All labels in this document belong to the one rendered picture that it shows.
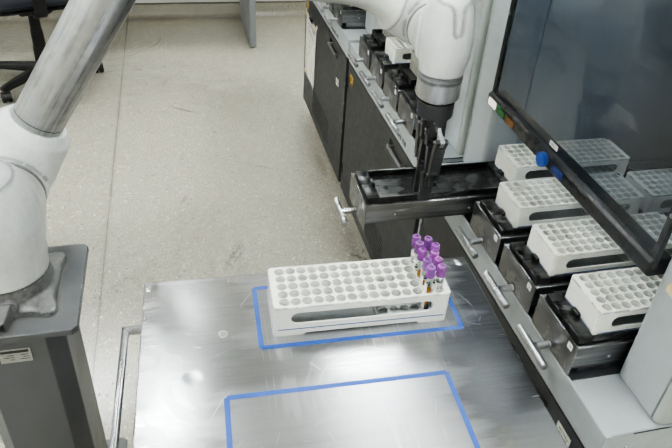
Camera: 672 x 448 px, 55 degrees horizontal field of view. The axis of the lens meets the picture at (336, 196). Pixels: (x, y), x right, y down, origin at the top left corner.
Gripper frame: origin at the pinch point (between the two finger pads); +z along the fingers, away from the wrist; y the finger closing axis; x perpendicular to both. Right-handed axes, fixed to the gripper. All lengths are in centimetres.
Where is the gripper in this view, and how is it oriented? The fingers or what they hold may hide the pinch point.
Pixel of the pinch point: (423, 181)
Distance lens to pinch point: 144.2
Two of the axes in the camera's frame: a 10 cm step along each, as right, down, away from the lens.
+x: -9.7, 0.8, -2.2
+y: -2.3, -5.5, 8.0
